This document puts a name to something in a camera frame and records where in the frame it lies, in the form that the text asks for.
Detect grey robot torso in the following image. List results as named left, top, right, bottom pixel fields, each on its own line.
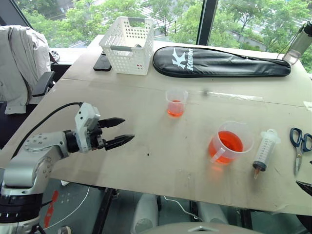
left=138, top=221, right=264, bottom=234

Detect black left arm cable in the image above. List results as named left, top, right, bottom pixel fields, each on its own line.
left=11, top=101, right=84, bottom=158

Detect clear plastic water bottle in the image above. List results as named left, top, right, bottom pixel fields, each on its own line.
left=276, top=20, right=312, bottom=65

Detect clear plastic syringe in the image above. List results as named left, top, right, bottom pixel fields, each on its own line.
left=252, top=129, right=282, bottom=180

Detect black table leg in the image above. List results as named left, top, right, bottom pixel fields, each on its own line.
left=240, top=208, right=254, bottom=230
left=97, top=187, right=116, bottom=234

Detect white perforated plastic basket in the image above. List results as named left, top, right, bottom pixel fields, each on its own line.
left=98, top=16, right=155, bottom=76

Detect white robot leg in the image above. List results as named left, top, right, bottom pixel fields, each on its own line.
left=130, top=194, right=159, bottom=234
left=196, top=201, right=229, bottom=225

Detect grey jacket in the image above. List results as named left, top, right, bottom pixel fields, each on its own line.
left=0, top=25, right=52, bottom=116

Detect black flat phone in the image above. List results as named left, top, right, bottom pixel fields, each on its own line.
left=93, top=52, right=113, bottom=72

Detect white cable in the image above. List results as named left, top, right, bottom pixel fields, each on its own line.
left=164, top=195, right=203, bottom=221

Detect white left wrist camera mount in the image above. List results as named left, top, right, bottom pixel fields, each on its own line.
left=74, top=102, right=101, bottom=154

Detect small beaker orange liquid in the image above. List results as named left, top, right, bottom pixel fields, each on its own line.
left=165, top=88, right=189, bottom=119

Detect black window frame pillar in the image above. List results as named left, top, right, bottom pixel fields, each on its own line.
left=196, top=0, right=218, bottom=46

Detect black chair armrest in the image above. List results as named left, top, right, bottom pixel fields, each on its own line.
left=31, top=71, right=56, bottom=98

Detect blue handled scissors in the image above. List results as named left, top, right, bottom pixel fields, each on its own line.
left=289, top=127, right=312, bottom=176

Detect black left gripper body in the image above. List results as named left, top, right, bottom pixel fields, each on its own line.
left=87, top=119, right=108, bottom=151

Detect black racket cover bag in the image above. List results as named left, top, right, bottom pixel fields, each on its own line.
left=152, top=45, right=292, bottom=79

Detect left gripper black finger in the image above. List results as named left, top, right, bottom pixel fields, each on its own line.
left=105, top=134, right=136, bottom=151
left=98, top=117, right=126, bottom=129

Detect large beaker orange liquid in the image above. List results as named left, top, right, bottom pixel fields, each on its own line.
left=208, top=120, right=255, bottom=166

